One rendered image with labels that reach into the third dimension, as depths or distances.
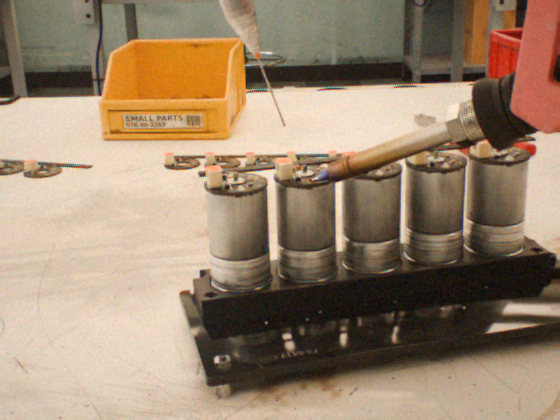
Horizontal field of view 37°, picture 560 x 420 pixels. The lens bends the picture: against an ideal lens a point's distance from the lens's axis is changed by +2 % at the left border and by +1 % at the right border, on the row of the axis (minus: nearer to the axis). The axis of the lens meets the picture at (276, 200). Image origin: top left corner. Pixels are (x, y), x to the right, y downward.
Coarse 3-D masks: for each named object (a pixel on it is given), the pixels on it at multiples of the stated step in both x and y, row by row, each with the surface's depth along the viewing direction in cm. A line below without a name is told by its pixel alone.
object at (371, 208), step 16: (400, 176) 33; (352, 192) 33; (368, 192) 32; (384, 192) 32; (400, 192) 33; (352, 208) 33; (368, 208) 32; (384, 208) 33; (400, 208) 33; (352, 224) 33; (368, 224) 33; (384, 224) 33; (400, 224) 34; (352, 240) 33; (368, 240) 33; (384, 240) 33; (400, 240) 34; (352, 256) 33; (368, 256) 33; (384, 256) 33; (400, 256) 34; (368, 272) 33; (384, 272) 33
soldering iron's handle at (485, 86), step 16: (480, 80) 27; (496, 80) 27; (512, 80) 26; (480, 96) 26; (496, 96) 26; (480, 112) 26; (496, 112) 26; (480, 128) 26; (496, 128) 26; (512, 128) 26; (528, 128) 26; (496, 144) 27; (512, 144) 27
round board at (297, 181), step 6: (294, 168) 33; (312, 168) 33; (318, 168) 33; (324, 168) 33; (318, 174) 32; (276, 180) 32; (282, 180) 32; (288, 180) 32; (294, 180) 32; (300, 180) 32; (306, 180) 32; (324, 180) 32; (330, 180) 32; (288, 186) 32; (294, 186) 31; (300, 186) 31; (306, 186) 31; (312, 186) 31; (318, 186) 31
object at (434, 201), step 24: (408, 168) 34; (408, 192) 34; (432, 192) 33; (456, 192) 33; (408, 216) 34; (432, 216) 33; (456, 216) 34; (408, 240) 34; (432, 240) 34; (456, 240) 34; (432, 264) 34
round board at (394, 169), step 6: (384, 168) 33; (390, 168) 33; (396, 168) 33; (402, 168) 33; (360, 174) 32; (366, 174) 32; (372, 174) 32; (378, 174) 32; (384, 174) 32; (390, 174) 32; (396, 174) 32
